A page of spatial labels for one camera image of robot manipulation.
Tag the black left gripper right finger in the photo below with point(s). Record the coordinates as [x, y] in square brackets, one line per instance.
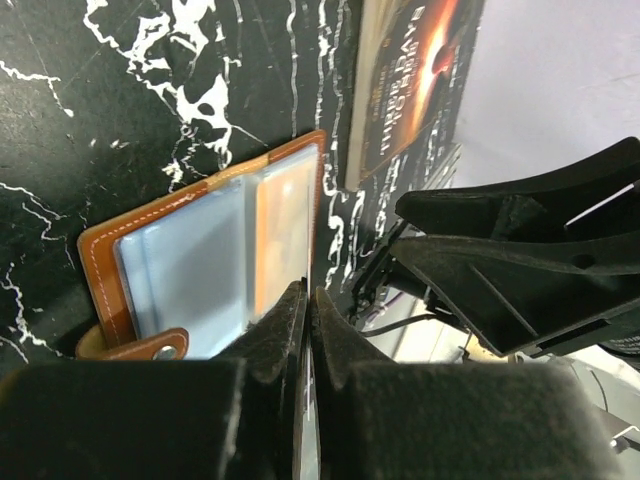
[380, 419]

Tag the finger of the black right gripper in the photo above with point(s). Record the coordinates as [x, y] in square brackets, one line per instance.
[588, 210]
[537, 298]

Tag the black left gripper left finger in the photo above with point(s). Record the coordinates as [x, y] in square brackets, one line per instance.
[235, 416]

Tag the brown leather card holder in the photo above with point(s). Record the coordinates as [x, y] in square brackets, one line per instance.
[185, 275]

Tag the dark book three days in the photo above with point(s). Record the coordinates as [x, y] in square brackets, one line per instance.
[407, 62]

